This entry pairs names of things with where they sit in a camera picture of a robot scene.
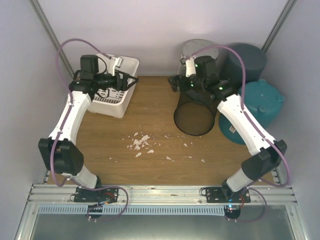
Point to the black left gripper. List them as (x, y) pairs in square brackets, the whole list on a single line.
[(124, 86)]

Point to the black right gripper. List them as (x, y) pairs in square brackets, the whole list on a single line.
[(174, 83)]

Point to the white plastic tub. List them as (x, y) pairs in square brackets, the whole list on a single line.
[(111, 102)]

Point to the black wire mesh bin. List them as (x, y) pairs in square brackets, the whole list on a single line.
[(195, 115)]

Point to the teal plastic bin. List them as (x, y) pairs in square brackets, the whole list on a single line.
[(263, 101)]

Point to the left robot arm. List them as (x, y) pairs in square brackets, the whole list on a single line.
[(59, 151)]

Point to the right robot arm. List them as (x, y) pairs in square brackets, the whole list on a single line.
[(266, 153)]

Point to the white plastic shard pile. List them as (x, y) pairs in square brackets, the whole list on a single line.
[(138, 143)]

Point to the dark grey cylindrical bin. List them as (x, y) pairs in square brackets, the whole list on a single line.
[(254, 60)]

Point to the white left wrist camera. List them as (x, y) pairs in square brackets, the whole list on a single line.
[(115, 62)]

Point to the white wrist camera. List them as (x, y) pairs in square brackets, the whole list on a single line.
[(190, 66), (115, 62)]

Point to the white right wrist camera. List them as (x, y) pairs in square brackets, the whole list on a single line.
[(190, 66)]

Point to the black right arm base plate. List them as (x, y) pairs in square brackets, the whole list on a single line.
[(216, 194)]

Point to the aluminium frame post left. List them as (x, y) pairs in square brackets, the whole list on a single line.
[(50, 32)]

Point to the aluminium frame post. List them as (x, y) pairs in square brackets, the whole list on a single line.
[(50, 32), (280, 21)]

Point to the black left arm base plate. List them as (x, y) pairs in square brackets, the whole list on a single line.
[(105, 196)]

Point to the grey slotted cable duct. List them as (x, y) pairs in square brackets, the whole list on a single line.
[(188, 210)]

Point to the aluminium frame post right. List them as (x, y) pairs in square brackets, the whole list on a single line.
[(280, 21)]

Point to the aluminium front rail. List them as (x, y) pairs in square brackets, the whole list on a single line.
[(167, 195)]

